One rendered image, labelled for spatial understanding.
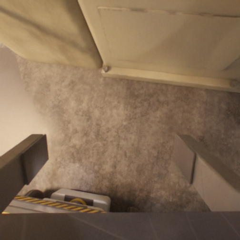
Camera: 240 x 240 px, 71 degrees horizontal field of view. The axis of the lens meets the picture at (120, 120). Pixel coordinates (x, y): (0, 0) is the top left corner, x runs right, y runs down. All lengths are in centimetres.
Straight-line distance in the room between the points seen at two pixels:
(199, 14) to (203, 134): 57
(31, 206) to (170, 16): 74
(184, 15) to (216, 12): 8
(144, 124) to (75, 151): 40
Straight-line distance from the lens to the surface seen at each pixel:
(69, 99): 100
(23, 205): 72
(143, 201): 93
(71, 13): 67
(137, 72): 91
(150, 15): 59
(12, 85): 120
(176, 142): 16
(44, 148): 17
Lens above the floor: 89
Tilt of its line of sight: 80 degrees down
